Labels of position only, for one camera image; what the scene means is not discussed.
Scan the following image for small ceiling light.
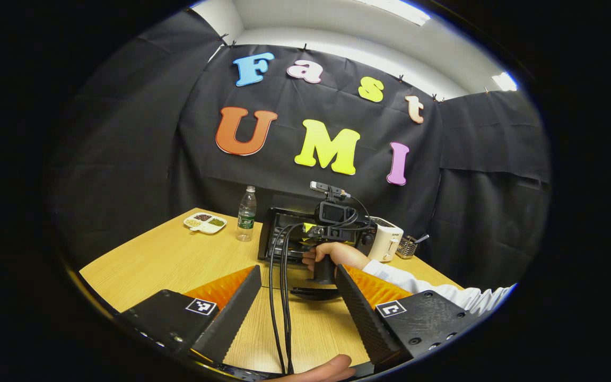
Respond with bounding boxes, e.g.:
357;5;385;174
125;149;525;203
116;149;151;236
491;72;519;92

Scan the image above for black backdrop cloth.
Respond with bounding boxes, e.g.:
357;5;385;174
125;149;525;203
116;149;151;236
51;8;553;290

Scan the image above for thick black cable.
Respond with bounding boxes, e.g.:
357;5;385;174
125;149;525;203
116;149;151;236
279;225;306;375
268;223;307;375

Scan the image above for white toaster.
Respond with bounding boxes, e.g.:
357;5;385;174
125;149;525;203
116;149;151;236
368;216;404;263

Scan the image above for row of black cloth clips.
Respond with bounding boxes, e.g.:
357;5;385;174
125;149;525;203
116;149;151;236
218;33;489;102

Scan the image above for black electric oven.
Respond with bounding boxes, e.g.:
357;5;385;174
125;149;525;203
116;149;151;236
258;206;378;302

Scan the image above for small wire basket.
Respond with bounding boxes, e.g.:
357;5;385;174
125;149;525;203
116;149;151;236
396;236;418;259

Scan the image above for clear plastic water bottle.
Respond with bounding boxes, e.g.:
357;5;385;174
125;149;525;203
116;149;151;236
237;186;257;242

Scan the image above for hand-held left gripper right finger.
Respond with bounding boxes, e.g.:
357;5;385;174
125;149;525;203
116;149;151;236
335;264;484;372

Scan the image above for white divided snack plate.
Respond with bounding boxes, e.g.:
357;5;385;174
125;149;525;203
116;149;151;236
184;212;228;235

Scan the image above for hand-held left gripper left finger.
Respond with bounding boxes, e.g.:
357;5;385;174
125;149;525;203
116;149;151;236
116;264;262;364

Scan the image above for large ceiling light panel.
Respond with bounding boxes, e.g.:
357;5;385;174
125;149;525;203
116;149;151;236
359;0;431;27

